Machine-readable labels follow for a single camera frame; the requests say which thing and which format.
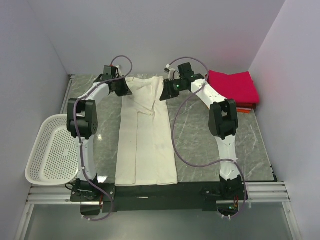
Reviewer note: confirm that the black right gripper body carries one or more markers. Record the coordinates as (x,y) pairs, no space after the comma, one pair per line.
(173,87)

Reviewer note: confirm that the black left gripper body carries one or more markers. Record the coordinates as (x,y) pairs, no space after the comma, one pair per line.
(121,88)

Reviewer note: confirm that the cream white t-shirt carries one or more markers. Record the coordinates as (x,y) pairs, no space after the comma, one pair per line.
(145,153)

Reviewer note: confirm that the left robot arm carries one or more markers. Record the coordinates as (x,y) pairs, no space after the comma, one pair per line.
(82,124)

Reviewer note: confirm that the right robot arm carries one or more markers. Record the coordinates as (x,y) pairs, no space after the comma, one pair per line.
(222,123)

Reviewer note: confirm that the magenta folded t-shirt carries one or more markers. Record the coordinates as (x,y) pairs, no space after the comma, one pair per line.
(239,86)

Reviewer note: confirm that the orange folded t-shirt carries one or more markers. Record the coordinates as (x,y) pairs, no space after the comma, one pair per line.
(244,112)

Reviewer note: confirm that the pink folded t-shirt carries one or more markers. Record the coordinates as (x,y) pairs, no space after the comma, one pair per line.
(241,109)

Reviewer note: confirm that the white perforated plastic basket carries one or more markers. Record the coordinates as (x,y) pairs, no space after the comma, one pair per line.
(54,159)

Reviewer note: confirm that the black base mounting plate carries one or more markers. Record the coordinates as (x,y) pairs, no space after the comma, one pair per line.
(182,196)

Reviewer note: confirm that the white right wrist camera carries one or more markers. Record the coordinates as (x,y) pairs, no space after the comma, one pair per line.
(171,72)

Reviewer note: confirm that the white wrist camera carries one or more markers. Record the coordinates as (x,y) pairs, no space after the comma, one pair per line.
(171,72)
(118,69)

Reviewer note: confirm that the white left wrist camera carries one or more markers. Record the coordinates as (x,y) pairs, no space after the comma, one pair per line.
(118,69)

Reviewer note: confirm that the aluminium extrusion rail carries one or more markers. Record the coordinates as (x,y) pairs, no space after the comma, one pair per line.
(257,192)

